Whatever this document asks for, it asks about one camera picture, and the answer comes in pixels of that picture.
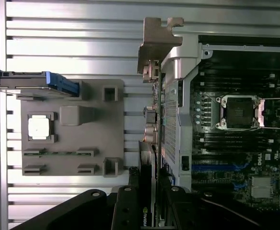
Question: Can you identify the silver CPU chip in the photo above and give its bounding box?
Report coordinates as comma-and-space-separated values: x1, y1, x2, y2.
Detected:
27, 115, 51, 141

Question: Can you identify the metal socket cover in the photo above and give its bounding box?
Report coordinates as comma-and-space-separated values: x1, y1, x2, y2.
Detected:
258, 97, 280, 130

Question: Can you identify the CPU socket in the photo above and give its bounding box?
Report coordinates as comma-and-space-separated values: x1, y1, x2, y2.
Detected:
215, 94, 261, 131

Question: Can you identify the silver chipset heat sink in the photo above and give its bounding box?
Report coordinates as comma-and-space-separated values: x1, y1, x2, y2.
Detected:
251, 176, 273, 199

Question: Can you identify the hard disk with blue carrier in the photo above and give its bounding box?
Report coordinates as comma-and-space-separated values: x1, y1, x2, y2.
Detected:
0, 68, 79, 98

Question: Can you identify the black expansion slot blue latch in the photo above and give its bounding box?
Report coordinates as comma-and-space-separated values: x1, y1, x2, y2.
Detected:
192, 181, 248, 191

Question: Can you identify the black open PC case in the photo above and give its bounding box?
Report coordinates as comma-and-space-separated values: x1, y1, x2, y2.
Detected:
160, 34, 280, 230

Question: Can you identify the gray parts rack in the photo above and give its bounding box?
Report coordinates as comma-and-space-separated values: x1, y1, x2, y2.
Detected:
16, 79, 126, 178

